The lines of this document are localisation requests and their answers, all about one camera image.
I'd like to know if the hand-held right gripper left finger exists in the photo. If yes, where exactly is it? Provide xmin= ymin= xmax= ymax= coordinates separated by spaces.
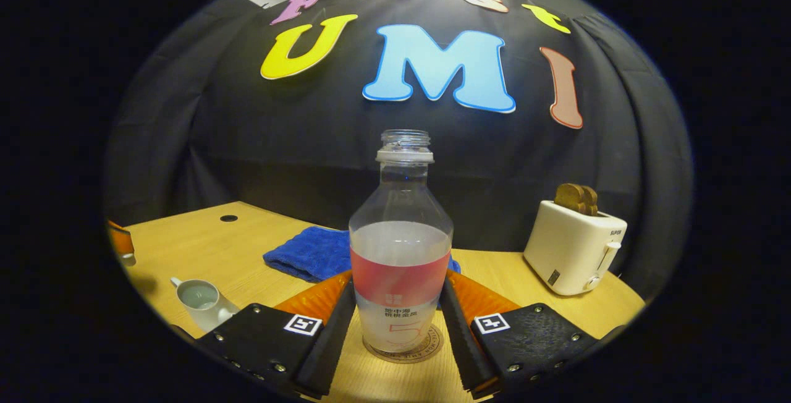
xmin=198 ymin=269 xmax=357 ymax=401

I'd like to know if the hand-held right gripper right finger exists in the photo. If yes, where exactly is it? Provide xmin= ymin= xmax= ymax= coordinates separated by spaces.
xmin=440 ymin=269 xmax=599 ymax=399

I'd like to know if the round wooden coaster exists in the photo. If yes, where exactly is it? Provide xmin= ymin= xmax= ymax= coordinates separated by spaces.
xmin=363 ymin=323 xmax=444 ymax=364

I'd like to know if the clear water bottle red label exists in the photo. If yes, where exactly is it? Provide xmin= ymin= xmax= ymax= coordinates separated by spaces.
xmin=349 ymin=129 xmax=454 ymax=354

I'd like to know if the white teacup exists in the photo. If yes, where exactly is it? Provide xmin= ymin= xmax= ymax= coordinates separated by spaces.
xmin=170 ymin=276 xmax=240 ymax=333

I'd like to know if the blue towel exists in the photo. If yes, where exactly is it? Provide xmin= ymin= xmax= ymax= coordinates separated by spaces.
xmin=263 ymin=226 xmax=462 ymax=283

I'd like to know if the white toaster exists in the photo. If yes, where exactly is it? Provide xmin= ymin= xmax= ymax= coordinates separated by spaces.
xmin=523 ymin=200 xmax=628 ymax=297

